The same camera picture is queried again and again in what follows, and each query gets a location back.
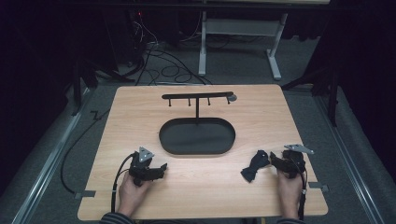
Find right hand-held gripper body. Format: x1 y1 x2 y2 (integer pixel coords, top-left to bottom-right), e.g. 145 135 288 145
281 143 315 180

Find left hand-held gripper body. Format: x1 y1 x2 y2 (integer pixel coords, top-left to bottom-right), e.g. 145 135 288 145
128 146 156 188

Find black bow tie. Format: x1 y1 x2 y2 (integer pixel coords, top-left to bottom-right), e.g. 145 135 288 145
240 149 271 184

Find person's right hand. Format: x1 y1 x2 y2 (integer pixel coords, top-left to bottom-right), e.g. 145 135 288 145
276 169 304 220

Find person's left hand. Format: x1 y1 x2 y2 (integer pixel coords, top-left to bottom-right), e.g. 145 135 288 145
118 171 154 218

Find grey tape strip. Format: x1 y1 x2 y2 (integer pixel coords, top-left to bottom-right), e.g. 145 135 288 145
74 189 96 200
308 181 330 192

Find black hook stand with tray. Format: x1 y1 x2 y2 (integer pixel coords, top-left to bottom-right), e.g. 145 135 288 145
158 91 237 156

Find person's left striped sleeve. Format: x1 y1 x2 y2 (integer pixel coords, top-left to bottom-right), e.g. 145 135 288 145
98 212 135 224

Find dark metal stand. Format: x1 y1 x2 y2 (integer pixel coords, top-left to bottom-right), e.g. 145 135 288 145
280 66 341 128
70 57 135 118

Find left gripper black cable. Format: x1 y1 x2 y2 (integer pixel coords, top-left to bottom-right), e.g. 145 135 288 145
110 151 138 215

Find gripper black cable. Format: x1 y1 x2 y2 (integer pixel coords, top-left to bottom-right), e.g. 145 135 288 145
110 151 138 215
291 158 309 222

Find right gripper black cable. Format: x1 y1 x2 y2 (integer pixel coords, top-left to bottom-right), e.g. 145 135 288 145
291 158 309 222

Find metal floor rail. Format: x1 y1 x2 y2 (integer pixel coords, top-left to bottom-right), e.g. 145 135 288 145
11 87 92 224
313 94 388 224

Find long black floor cable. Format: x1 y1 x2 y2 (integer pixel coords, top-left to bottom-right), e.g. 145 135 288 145
60 107 112 194

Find tangle of floor cables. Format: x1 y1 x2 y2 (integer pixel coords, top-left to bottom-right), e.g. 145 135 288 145
125 12 214 87

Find white metal desk frame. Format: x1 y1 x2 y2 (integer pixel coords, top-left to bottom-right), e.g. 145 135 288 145
198 11 290 81

